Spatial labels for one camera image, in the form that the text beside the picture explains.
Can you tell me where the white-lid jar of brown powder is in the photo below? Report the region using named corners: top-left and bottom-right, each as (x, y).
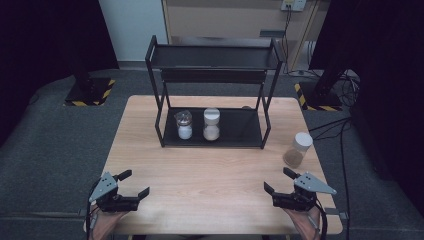
top-left (282, 131), bottom-right (314, 169)

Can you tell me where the tangle of black cables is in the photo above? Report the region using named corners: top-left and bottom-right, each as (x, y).
top-left (334, 69), bottom-right (362, 108)

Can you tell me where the black metal two-tier shelf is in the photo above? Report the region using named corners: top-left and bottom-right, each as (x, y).
top-left (144, 34), bottom-right (285, 150)

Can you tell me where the long black floor cable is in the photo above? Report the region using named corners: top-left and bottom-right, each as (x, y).
top-left (308, 116), bottom-right (353, 240)

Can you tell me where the silver-lid jar of white powder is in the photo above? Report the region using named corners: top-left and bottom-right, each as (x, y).
top-left (173, 110), bottom-right (194, 141)

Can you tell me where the dark curtain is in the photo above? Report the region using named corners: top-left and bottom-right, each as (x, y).
top-left (0, 0), bottom-right (120, 149)
top-left (309, 0), bottom-right (424, 216)

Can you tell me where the grey table bracket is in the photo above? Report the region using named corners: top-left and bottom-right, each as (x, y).
top-left (324, 207), bottom-right (350, 222)

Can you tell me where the beige wooden cabinet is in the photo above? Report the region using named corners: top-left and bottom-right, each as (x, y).
top-left (161, 0), bottom-right (323, 46)

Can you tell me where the person's right hand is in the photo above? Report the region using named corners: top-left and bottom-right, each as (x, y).
top-left (283, 205), bottom-right (322, 233)

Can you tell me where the white wall power outlet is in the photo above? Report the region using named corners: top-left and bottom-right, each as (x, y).
top-left (280, 0), bottom-right (308, 13)

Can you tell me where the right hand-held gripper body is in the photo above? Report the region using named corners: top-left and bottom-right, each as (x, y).
top-left (272, 171), bottom-right (338, 212)

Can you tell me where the person's left hand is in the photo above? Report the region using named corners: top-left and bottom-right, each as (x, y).
top-left (89, 205), bottom-right (130, 232)

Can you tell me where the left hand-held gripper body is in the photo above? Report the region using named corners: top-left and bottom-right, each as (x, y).
top-left (88, 171), bottom-right (142, 214)

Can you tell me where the black stand with striped base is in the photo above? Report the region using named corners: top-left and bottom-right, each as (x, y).
top-left (63, 58), bottom-right (117, 108)
top-left (293, 66), bottom-right (348, 112)

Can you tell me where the black cable from outlet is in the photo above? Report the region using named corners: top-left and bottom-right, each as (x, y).
top-left (281, 5), bottom-right (313, 78)

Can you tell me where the white-lid jar of white powder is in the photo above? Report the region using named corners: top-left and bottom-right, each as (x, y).
top-left (202, 107), bottom-right (221, 142)

